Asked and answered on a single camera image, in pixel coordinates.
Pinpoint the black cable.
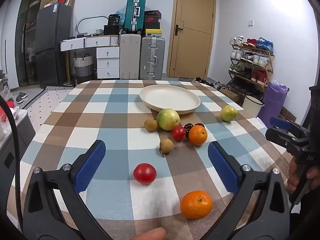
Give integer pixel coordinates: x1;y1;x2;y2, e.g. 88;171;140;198
0;96;25;230

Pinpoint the teal suitcase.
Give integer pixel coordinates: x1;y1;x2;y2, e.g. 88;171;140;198
124;0;146;33

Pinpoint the white drawer desk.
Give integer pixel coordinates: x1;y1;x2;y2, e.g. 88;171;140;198
60;35;120;79

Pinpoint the blue plastic bag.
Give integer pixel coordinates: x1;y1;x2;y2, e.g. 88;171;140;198
115;10;127;27

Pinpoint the purple bag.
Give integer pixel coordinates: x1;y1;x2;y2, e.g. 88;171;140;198
257;80;290;124

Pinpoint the small yellow guava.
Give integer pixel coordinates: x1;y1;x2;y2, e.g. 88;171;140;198
220;105;238;122

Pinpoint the silver suitcase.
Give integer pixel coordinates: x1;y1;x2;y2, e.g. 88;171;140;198
139;36;166;80

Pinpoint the black storage box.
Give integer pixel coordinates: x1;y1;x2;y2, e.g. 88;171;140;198
104;25;122;36

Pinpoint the group of shelved sneakers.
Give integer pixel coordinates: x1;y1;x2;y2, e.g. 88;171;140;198
229;35;269;94

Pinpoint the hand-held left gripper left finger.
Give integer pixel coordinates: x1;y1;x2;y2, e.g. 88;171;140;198
24;139;113;240

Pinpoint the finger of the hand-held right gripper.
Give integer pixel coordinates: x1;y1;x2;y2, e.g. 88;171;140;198
269;116;308;135
265;127;300;154

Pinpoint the wooden shoe rack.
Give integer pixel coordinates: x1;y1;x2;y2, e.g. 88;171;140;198
228;37;275;98

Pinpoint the orange mandarin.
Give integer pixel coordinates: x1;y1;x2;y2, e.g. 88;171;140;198
188;125;208;146
180;190;213;220

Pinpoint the person's left hand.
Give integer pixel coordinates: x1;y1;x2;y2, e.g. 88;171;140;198
129;227;166;240

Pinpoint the white dotted rug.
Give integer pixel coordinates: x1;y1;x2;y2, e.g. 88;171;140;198
22;89;75;130

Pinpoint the beige suitcase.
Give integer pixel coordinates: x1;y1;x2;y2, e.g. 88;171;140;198
119;33;141;80

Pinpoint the dark grey fridge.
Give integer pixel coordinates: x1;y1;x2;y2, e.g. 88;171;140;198
35;2;73;88

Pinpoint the red tomato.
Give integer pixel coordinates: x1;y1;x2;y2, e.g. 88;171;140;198
172;126;186;142
133;163;157;185

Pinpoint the white bucket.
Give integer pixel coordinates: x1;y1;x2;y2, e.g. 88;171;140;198
242;94;264;118

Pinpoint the group of loose shoes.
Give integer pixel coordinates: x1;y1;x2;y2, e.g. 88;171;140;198
195;77;228;90

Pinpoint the wooden door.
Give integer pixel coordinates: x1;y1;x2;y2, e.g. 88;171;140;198
167;0;216;79

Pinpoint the grey oval hoop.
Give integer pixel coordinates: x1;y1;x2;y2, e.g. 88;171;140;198
76;16;108;34

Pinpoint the large green-speckled guava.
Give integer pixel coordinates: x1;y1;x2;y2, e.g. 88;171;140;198
157;108;181;131

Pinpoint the brown longan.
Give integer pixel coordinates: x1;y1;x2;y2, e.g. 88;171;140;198
159;138;174;158
144;119;158;132

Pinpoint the white grey woven basket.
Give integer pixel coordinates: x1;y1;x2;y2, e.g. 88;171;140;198
73;54;94;77

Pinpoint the cream round plate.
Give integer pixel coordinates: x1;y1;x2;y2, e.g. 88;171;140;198
139;85;201;115

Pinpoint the checked tablecloth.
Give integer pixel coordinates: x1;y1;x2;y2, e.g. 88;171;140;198
6;79;298;240

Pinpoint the person's right hand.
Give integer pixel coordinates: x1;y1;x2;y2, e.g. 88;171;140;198
286;158;320;195

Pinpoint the dark glass wardrobe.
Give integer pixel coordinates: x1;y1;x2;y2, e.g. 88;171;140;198
15;0;48;88

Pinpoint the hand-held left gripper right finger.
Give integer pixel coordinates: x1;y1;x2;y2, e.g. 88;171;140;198
202;141;292;240

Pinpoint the black white striped rug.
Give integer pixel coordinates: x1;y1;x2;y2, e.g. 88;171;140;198
45;85;75;91

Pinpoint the black printed bag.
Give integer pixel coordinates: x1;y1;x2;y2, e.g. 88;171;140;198
108;14;121;26

